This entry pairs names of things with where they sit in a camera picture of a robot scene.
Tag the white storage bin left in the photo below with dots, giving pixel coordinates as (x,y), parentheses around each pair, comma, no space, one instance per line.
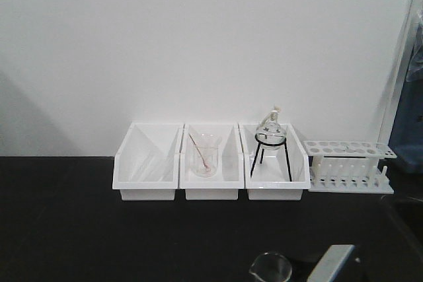
(147,164)

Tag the white storage bin middle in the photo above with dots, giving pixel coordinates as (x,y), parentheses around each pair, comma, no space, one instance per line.
(229,178)

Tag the small clear glass beaker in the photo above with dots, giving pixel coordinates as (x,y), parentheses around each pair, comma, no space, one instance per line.
(271,266)

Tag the large glass beaker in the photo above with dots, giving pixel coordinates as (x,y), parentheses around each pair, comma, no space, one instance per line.
(209,146)

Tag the white test tube rack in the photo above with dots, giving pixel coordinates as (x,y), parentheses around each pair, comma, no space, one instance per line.
(349,167)

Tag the white storage bin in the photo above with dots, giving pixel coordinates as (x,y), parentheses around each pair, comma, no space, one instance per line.
(229,178)
(274,175)
(147,164)

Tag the round glass flask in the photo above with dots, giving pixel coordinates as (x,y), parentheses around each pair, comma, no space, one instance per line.
(269,133)

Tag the glass stirring rod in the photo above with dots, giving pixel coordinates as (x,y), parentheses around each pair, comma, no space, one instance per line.
(206,167)

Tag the white storage bin right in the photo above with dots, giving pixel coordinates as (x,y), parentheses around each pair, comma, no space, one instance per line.
(274,175)

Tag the blue equipment at right edge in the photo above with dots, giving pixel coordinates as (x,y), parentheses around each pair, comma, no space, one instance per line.
(406,135)

